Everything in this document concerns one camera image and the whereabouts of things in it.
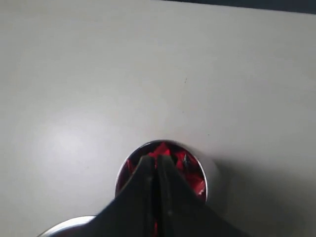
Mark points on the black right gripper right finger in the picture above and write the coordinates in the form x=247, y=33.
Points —
x=182, y=213

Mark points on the shiny steel cup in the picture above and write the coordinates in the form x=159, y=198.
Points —
x=200, y=170

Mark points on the round steel bowl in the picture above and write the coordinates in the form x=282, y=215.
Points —
x=67, y=228

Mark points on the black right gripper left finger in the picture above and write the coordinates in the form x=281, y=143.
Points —
x=130, y=214

